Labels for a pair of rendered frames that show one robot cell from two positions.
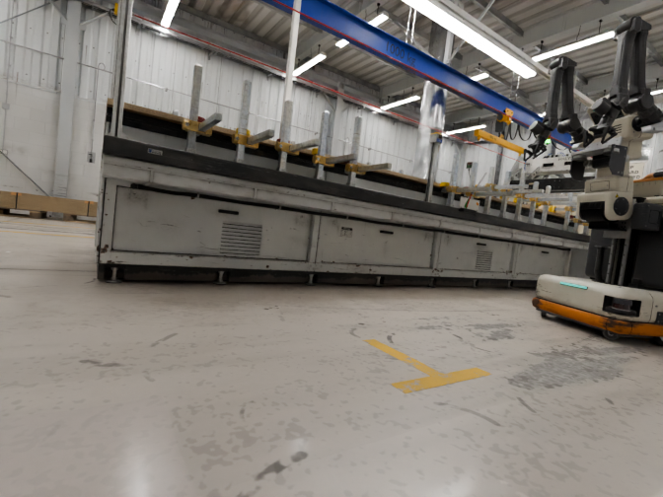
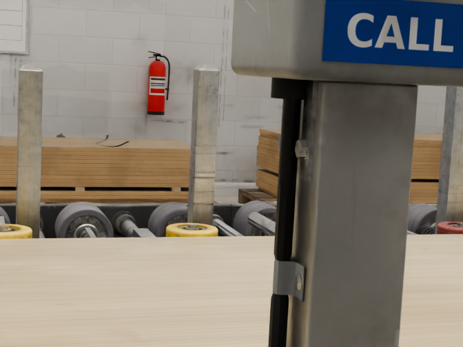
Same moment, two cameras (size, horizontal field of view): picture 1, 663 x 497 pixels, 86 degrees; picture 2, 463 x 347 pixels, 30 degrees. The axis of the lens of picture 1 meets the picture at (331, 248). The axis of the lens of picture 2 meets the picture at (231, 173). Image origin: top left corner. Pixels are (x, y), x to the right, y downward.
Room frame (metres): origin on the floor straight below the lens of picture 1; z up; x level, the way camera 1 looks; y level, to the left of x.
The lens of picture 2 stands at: (2.46, -0.74, 1.15)
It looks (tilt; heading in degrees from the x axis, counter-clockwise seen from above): 7 degrees down; 17
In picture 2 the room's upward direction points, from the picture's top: 3 degrees clockwise
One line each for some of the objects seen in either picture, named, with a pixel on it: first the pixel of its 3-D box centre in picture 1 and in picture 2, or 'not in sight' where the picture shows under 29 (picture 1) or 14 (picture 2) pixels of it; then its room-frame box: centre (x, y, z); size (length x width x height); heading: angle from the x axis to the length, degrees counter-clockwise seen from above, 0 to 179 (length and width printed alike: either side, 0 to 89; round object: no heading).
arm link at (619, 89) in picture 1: (622, 65); not in sight; (1.87, -1.35, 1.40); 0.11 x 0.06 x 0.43; 11
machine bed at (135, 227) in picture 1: (411, 236); not in sight; (3.47, -0.76, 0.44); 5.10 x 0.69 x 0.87; 124
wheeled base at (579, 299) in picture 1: (617, 304); not in sight; (2.17, -1.76, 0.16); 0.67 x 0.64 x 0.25; 101
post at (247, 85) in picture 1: (243, 125); not in sight; (1.94, 0.55, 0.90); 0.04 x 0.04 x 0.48; 34
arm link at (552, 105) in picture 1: (553, 95); not in sight; (2.29, -1.26, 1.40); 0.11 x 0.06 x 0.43; 11
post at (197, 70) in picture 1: (193, 113); not in sight; (1.80, 0.76, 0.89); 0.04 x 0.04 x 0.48; 34
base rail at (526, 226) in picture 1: (464, 213); not in sight; (3.02, -1.07, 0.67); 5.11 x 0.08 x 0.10; 124
